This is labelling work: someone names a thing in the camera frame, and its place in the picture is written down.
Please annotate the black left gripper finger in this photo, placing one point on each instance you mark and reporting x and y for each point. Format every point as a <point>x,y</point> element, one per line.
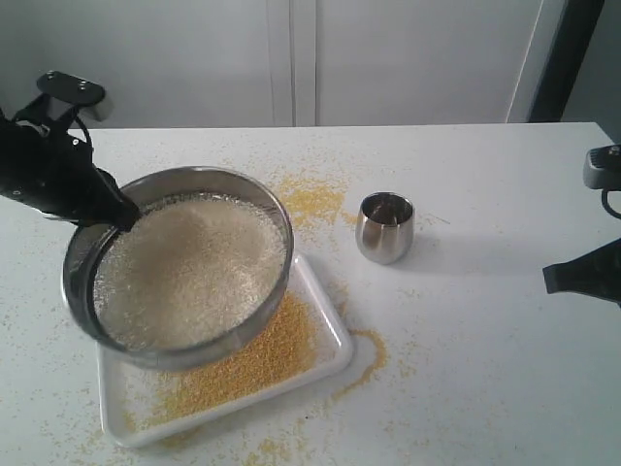
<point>100,201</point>

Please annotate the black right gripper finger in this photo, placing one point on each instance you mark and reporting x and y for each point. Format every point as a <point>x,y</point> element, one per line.
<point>595,274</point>

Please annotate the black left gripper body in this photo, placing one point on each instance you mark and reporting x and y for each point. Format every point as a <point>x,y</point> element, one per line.
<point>51,157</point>

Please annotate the round steel sieve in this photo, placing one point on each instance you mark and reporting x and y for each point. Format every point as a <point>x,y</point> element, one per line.
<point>89,244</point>

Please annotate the small stainless steel cup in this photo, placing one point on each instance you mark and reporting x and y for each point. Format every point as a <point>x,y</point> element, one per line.
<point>384,228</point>

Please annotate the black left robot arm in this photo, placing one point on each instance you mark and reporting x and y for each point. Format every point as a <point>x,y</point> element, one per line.
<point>47,164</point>

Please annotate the yellow grains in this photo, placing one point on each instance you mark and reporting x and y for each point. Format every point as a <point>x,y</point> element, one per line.
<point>186,273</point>

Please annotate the spilled yellow millet pile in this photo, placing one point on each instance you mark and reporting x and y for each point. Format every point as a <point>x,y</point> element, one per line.
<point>310,201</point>

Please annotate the sieved yellow millet on tray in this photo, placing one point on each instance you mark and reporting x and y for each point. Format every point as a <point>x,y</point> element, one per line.
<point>286,348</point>

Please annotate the white rectangular tray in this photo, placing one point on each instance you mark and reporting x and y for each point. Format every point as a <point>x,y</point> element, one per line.
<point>125,388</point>

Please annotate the yellow millet arc spill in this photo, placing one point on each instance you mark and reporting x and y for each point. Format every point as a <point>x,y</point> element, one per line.
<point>369,348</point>

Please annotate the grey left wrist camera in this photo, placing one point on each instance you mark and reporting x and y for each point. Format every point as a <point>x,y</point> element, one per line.
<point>90,98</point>

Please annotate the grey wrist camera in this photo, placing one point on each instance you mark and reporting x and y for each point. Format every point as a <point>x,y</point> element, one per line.
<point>602,168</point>
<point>90,98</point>

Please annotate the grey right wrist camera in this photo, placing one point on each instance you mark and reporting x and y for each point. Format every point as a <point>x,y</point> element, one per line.
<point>602,168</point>

